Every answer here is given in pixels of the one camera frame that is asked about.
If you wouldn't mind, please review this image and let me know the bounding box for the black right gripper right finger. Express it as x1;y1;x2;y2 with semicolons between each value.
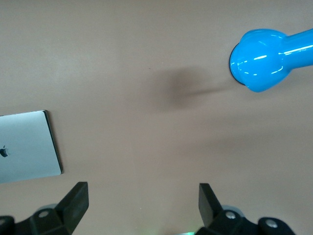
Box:
198;183;297;235

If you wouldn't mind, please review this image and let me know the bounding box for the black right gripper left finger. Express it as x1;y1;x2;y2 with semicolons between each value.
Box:
0;181;89;235

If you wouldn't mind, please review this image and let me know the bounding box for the silver grey laptop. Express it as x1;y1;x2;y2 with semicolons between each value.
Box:
0;110;64;185

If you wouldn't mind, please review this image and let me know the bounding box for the blue desk lamp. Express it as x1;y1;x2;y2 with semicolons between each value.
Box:
229;27;313;94

